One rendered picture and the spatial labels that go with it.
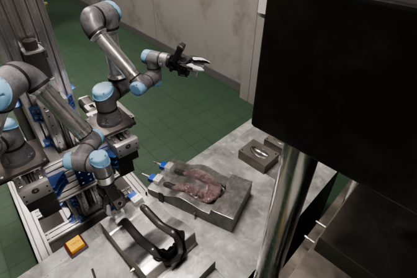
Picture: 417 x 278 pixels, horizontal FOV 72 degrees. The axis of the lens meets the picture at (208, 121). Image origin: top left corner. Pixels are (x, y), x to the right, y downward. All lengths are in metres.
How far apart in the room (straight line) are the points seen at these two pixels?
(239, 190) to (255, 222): 0.17
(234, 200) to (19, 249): 1.80
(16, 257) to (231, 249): 1.75
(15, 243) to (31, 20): 1.76
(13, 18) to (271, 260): 1.42
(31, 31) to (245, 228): 1.40
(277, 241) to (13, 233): 2.44
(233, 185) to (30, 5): 1.29
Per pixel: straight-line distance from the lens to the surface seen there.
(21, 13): 1.61
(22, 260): 2.67
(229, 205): 1.45
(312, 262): 0.92
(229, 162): 1.79
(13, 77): 1.22
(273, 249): 0.67
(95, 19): 1.52
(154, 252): 1.33
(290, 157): 0.47
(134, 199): 1.49
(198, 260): 1.36
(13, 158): 1.67
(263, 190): 1.67
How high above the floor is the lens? 2.07
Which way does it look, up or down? 37 degrees down
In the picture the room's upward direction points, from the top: 1 degrees clockwise
